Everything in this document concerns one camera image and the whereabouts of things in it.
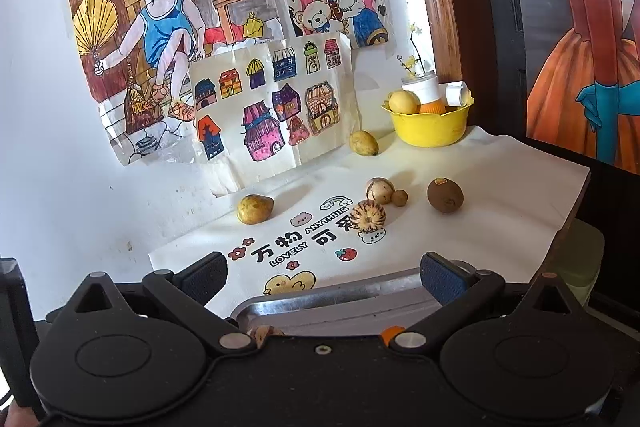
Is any small orange fruit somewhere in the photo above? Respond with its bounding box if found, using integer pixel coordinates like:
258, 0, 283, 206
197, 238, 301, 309
380, 325, 405, 347

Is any small striped brown fruit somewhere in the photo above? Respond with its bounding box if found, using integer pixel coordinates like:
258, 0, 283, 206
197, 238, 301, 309
247, 325, 284, 349

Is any large yellow spotted fruit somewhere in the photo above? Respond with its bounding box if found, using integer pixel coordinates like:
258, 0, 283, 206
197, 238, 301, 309
236, 194, 274, 225

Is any striped pepino melon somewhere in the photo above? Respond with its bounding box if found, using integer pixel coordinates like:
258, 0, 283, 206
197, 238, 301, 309
349, 199, 386, 233

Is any metal tray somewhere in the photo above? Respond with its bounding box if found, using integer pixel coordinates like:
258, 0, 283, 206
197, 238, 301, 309
231, 265, 440, 337

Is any brown kiwi with sticker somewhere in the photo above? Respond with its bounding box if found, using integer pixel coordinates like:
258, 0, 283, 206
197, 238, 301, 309
426, 178, 464, 213

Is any white printed cloth mat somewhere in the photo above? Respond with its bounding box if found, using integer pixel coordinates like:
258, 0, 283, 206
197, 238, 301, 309
151, 128, 589, 317

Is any small olive round fruit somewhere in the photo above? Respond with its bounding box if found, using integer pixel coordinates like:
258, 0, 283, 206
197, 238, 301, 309
390, 190, 409, 207

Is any pale striped round fruit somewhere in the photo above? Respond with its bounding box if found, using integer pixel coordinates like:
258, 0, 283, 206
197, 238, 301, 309
366, 176, 396, 205

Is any yellow plastic bowl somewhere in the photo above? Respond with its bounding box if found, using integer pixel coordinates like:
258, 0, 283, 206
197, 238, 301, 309
382, 92, 475, 148

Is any yellow fruit near bowl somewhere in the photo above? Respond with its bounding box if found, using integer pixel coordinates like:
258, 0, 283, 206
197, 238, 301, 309
349, 130, 380, 157

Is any orange fruit in bowl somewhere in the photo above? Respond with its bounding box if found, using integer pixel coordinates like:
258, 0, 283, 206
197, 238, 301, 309
420, 100, 447, 115

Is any yellow fruit in bowl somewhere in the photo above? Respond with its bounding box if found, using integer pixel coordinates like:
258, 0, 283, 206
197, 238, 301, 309
387, 90, 421, 115

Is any white folded paper in bowl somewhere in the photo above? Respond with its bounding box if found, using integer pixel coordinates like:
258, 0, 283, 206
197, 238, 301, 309
444, 81, 469, 107

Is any white jar with flowers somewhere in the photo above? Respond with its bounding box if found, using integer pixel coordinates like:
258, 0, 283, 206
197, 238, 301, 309
396, 23, 442, 105

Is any houses drawing paper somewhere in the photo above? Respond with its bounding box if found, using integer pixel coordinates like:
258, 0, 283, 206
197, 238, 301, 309
189, 32, 361, 195

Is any boy with fan drawing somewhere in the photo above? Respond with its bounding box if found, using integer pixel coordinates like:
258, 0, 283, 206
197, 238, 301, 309
68, 0, 283, 165

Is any orange dress woman poster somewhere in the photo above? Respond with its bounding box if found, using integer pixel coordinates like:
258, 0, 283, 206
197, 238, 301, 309
526, 0, 639, 172

